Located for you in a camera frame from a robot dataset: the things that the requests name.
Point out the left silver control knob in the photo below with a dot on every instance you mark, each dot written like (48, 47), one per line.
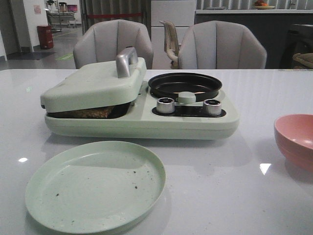
(165, 105)

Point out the right grey upholstered chair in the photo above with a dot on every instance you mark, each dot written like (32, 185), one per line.
(221, 45)

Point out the grey upholstered chair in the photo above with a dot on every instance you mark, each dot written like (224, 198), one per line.
(221, 45)
(103, 41)

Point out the red bin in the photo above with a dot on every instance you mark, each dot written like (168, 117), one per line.
(45, 36)

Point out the silver control knob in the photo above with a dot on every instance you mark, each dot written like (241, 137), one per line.
(212, 107)
(165, 105)

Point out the mint green sandwich maker lid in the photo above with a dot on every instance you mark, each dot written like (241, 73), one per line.
(93, 86)

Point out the mint green breakfast maker base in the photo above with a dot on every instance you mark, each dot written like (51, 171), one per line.
(141, 122)

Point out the white cabinet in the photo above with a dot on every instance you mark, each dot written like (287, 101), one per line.
(181, 13)

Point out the white bread slice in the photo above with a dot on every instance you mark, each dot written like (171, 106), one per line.
(102, 112)

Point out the left grey upholstered chair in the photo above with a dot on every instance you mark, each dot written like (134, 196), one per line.
(103, 41)

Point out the pink bowl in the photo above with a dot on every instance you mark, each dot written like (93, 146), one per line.
(294, 138)

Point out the right silver control knob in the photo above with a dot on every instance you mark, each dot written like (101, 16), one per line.
(212, 107)

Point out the fruit bowl on counter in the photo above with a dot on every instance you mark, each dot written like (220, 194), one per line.
(262, 5)

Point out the beige office chair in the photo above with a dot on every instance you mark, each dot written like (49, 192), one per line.
(171, 45)

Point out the black round frying pan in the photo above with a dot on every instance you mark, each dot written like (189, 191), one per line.
(171, 84)

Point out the mint green round plate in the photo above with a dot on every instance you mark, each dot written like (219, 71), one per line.
(105, 186)

